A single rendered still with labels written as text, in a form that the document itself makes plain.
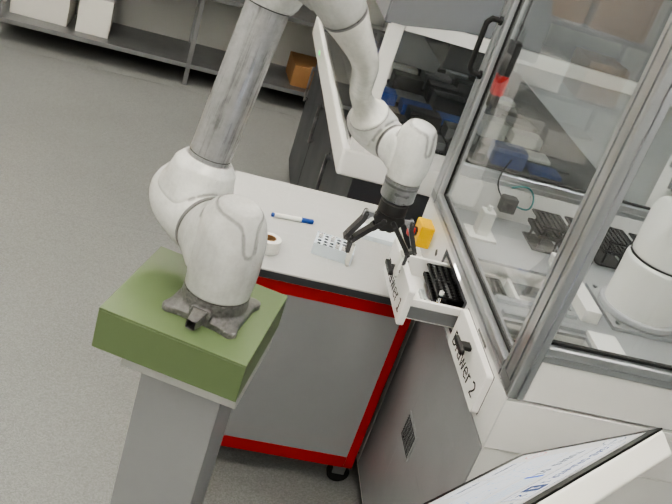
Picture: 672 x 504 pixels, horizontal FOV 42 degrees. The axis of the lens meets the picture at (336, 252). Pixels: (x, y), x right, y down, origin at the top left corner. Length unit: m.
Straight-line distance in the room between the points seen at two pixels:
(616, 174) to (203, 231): 0.85
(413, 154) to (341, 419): 1.01
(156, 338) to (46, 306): 1.56
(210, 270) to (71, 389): 1.28
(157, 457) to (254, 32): 1.03
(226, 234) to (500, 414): 0.72
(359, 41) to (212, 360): 0.74
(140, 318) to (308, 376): 0.87
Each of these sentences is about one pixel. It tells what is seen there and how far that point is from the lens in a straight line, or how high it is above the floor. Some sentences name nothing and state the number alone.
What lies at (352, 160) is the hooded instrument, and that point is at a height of 0.87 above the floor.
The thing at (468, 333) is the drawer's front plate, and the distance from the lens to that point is 2.19.
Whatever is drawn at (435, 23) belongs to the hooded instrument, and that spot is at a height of 1.40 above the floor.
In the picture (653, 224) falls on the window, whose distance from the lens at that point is 1.85.
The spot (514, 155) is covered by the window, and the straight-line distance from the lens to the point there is 2.27.
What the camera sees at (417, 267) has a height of 0.86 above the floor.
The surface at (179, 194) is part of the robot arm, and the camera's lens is 2.02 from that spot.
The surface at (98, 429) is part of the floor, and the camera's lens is 2.96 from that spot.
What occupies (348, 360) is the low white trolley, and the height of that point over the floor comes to 0.51.
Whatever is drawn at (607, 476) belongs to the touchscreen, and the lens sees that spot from 1.45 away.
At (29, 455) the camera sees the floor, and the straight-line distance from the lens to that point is 2.84.
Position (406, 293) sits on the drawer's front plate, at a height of 0.91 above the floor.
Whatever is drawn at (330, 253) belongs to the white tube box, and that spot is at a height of 0.78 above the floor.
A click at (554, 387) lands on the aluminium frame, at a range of 1.98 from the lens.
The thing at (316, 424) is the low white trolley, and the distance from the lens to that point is 2.81.
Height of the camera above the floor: 1.96
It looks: 27 degrees down
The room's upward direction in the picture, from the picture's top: 19 degrees clockwise
